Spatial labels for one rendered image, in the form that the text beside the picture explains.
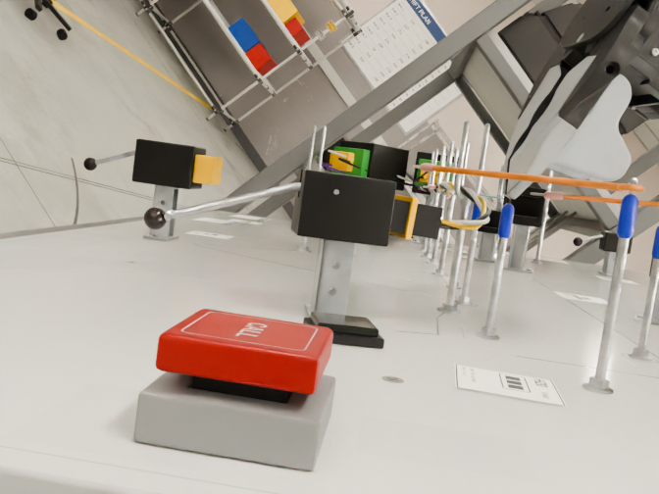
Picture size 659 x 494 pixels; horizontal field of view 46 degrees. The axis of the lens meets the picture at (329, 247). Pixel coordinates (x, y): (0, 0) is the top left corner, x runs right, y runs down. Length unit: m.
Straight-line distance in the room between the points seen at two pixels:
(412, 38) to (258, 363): 8.18
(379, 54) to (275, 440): 8.18
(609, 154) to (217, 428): 0.32
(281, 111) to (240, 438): 8.23
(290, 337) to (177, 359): 0.04
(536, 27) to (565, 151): 1.07
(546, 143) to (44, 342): 0.29
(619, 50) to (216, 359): 0.31
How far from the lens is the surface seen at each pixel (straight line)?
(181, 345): 0.24
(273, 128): 8.43
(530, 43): 1.53
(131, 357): 0.35
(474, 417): 0.33
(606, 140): 0.49
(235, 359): 0.24
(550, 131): 0.47
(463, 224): 0.51
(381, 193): 0.47
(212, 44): 8.86
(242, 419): 0.24
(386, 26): 8.46
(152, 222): 0.48
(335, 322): 0.42
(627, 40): 0.47
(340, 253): 0.48
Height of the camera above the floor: 1.16
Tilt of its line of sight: 7 degrees down
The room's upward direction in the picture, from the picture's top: 55 degrees clockwise
